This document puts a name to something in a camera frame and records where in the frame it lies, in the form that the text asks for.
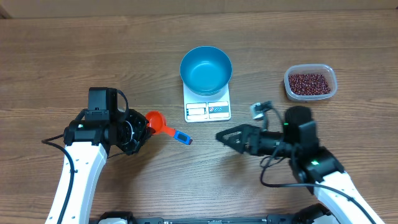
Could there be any red scoop blue handle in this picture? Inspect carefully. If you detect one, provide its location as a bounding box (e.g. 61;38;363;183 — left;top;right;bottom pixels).
146;111;193;145

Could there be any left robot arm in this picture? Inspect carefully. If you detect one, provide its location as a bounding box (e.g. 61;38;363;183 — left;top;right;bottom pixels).
46;109;153;223

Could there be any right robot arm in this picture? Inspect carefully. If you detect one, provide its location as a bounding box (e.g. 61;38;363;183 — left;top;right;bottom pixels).
215;106;383;223

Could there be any white digital kitchen scale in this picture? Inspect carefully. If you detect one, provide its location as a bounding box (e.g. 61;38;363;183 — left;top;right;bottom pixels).
183;84;231;123

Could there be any blue metal bowl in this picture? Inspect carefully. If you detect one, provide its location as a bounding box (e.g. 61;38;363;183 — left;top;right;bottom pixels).
180;46;233;96

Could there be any clear plastic container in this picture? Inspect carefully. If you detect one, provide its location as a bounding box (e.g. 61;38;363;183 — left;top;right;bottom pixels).
284;64;338;101

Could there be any red beans pile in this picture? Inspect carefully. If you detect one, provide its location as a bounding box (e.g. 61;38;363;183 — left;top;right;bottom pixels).
288;73;331;95

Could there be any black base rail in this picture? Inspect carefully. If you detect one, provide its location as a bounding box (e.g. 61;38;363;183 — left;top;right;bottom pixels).
89;203;339;224

